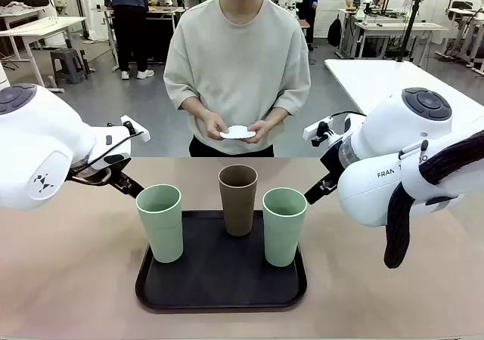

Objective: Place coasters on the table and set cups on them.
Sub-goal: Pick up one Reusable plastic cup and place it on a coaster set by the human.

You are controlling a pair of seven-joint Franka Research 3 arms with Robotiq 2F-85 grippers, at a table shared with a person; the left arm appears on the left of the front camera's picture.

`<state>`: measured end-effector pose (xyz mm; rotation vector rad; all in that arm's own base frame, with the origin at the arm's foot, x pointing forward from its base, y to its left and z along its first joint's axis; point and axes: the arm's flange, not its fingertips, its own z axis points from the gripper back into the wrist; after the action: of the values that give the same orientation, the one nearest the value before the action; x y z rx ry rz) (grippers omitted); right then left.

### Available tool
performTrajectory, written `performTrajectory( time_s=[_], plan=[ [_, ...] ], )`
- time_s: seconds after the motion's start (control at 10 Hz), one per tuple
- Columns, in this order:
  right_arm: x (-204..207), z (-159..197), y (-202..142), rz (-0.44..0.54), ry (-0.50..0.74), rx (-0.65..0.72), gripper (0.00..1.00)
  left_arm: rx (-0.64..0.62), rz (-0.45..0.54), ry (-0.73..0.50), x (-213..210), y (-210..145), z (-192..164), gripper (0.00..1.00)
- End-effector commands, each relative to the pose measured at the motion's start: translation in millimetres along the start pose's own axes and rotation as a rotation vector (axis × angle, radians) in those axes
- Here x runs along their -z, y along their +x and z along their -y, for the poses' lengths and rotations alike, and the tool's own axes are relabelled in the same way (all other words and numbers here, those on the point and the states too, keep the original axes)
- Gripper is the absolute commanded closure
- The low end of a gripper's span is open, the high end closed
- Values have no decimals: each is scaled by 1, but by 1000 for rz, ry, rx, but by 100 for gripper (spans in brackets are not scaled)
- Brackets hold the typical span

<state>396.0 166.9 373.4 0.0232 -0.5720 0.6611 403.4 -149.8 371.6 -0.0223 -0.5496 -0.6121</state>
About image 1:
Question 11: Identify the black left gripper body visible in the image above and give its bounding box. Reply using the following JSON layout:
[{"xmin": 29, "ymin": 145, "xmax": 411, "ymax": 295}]
[{"xmin": 70, "ymin": 165, "xmax": 132, "ymax": 194}]

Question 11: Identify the tall brown plastic cup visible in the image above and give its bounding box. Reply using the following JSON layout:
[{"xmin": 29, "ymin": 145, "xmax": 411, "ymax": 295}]
[{"xmin": 218, "ymin": 165, "xmax": 259, "ymax": 237}]

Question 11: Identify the thin black cable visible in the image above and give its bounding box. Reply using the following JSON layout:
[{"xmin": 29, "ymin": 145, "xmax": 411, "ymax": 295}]
[
  {"xmin": 330, "ymin": 110, "xmax": 368, "ymax": 121},
  {"xmin": 67, "ymin": 130, "xmax": 145, "ymax": 177}
]

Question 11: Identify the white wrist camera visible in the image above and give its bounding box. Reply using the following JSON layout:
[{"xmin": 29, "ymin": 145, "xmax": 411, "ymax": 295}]
[
  {"xmin": 120, "ymin": 115, "xmax": 151, "ymax": 143},
  {"xmin": 303, "ymin": 116, "xmax": 336, "ymax": 147}
]

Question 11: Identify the black cable sleeve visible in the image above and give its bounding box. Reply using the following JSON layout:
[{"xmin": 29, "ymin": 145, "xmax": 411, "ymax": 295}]
[{"xmin": 383, "ymin": 130, "xmax": 484, "ymax": 270}]

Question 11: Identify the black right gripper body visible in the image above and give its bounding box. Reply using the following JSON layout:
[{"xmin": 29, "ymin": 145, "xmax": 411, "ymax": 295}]
[{"xmin": 319, "ymin": 143, "xmax": 347, "ymax": 185}]

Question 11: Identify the black tripod pole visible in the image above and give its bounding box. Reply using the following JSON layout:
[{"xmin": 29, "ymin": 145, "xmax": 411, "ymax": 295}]
[{"xmin": 396, "ymin": 0, "xmax": 430, "ymax": 63}]

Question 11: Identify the person in dark blue top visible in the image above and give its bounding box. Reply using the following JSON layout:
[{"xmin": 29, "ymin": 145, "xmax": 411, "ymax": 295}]
[{"xmin": 101, "ymin": 0, "xmax": 155, "ymax": 81}]

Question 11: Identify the grey plastic step stool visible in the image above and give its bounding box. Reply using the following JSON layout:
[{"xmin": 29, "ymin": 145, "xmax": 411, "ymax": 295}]
[{"xmin": 49, "ymin": 48, "xmax": 89, "ymax": 85}]

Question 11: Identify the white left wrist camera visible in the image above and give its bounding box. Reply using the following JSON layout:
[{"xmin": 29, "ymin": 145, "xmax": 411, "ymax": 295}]
[{"xmin": 120, "ymin": 115, "xmax": 151, "ymax": 143}]

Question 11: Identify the black plastic tray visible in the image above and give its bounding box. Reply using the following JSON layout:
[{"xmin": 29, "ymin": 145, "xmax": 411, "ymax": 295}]
[{"xmin": 135, "ymin": 209, "xmax": 308, "ymax": 314}]

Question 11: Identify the desk with black panel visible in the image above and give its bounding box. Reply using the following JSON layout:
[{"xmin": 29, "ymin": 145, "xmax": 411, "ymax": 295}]
[{"xmin": 92, "ymin": 4, "xmax": 187, "ymax": 73}]

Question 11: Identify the white desk with metal legs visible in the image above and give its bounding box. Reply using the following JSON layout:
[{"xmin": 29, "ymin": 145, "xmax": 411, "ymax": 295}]
[
  {"xmin": 0, "ymin": 16, "xmax": 88, "ymax": 94},
  {"xmin": 353, "ymin": 20, "xmax": 449, "ymax": 60}
]

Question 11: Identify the person's right hand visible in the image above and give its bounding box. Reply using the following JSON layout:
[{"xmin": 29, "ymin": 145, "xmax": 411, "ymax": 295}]
[{"xmin": 203, "ymin": 110, "xmax": 231, "ymax": 141}]

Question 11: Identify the tall green plastic cup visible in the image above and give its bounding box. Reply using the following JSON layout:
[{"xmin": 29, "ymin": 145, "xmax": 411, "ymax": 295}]
[
  {"xmin": 262, "ymin": 187, "xmax": 308, "ymax": 268},
  {"xmin": 135, "ymin": 184, "xmax": 184, "ymax": 264}
]

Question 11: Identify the person's left forearm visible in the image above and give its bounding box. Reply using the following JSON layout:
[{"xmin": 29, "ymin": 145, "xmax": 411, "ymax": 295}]
[{"xmin": 263, "ymin": 105, "xmax": 290, "ymax": 126}]

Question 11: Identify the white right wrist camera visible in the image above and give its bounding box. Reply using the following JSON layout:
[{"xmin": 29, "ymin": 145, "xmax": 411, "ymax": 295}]
[{"xmin": 303, "ymin": 116, "xmax": 336, "ymax": 147}]

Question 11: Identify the person in beige shirt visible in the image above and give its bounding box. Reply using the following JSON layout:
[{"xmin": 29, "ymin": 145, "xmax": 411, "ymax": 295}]
[{"xmin": 163, "ymin": 0, "xmax": 312, "ymax": 158}]

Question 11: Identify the black backpack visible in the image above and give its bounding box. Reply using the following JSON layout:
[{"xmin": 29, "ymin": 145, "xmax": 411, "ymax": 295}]
[{"xmin": 327, "ymin": 14, "xmax": 343, "ymax": 48}]

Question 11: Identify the person's left hand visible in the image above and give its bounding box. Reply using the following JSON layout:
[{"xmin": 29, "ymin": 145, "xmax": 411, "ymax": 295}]
[{"xmin": 241, "ymin": 119, "xmax": 279, "ymax": 145}]

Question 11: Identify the person's right forearm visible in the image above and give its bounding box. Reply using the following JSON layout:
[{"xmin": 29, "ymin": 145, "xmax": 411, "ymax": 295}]
[{"xmin": 179, "ymin": 97, "xmax": 213, "ymax": 125}]

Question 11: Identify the small wooden stool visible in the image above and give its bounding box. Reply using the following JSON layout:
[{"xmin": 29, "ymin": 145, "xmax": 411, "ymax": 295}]
[{"xmin": 297, "ymin": 18, "xmax": 313, "ymax": 51}]

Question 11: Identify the large white table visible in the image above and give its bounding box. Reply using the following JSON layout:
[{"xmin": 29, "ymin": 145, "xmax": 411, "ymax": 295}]
[{"xmin": 324, "ymin": 58, "xmax": 484, "ymax": 115}]

